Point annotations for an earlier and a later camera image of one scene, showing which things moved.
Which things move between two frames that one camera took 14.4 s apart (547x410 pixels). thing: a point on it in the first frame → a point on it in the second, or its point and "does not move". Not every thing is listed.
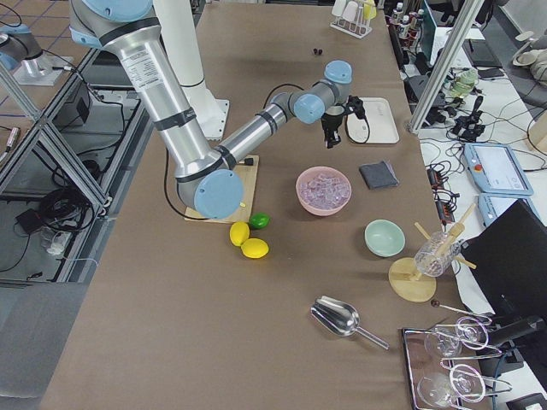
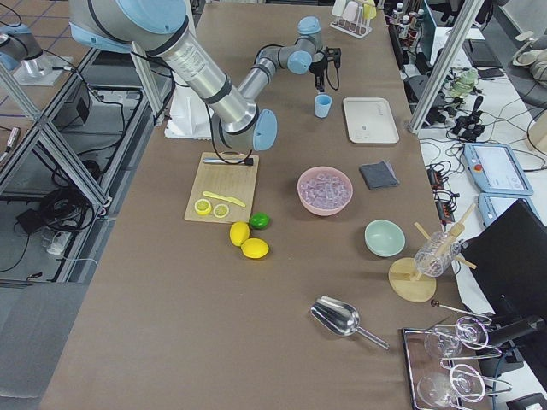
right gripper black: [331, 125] → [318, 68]
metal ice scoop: [340, 317] does not move
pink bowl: [323, 191] does not move
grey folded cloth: [379, 175] does not move
